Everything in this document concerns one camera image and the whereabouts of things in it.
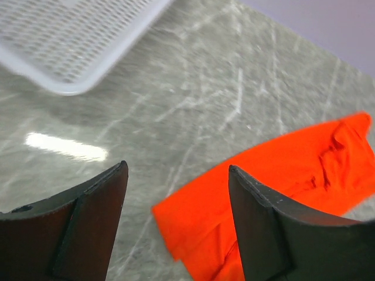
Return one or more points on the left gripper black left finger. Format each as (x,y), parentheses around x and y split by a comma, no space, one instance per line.
(68,236)

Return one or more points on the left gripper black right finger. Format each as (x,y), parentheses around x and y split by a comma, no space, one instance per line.
(282,239)

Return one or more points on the orange t shirt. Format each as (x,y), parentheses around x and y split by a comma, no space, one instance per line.
(328,166)

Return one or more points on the white perforated plastic basket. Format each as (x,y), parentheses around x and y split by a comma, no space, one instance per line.
(67,47)

